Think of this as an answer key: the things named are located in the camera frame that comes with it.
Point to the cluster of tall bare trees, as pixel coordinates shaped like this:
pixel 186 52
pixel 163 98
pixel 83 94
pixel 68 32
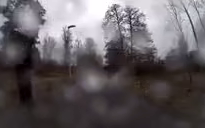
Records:
pixel 126 43

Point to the low bare bushes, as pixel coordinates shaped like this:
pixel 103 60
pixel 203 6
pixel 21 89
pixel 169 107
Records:
pixel 50 50

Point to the brownish grass ground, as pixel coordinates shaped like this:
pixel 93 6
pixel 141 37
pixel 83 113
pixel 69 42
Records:
pixel 100 100

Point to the dark tree with thick trunk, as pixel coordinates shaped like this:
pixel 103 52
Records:
pixel 24 76

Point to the street lamp pole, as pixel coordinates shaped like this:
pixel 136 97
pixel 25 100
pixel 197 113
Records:
pixel 69 50

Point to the leaning bare trees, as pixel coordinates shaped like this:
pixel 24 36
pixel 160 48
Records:
pixel 190 30

